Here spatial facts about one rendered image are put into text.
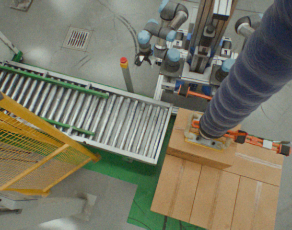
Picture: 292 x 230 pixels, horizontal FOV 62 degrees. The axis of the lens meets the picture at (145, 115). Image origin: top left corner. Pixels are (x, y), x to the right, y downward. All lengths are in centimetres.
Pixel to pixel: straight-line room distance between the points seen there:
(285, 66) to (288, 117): 282
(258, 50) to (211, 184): 192
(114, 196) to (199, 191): 110
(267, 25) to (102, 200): 276
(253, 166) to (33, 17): 387
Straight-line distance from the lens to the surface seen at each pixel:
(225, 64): 227
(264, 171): 287
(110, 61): 372
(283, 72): 99
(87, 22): 420
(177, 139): 228
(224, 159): 233
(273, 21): 89
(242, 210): 277
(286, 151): 224
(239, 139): 212
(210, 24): 212
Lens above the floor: 316
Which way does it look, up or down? 72 degrees down
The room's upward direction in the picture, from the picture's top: 7 degrees counter-clockwise
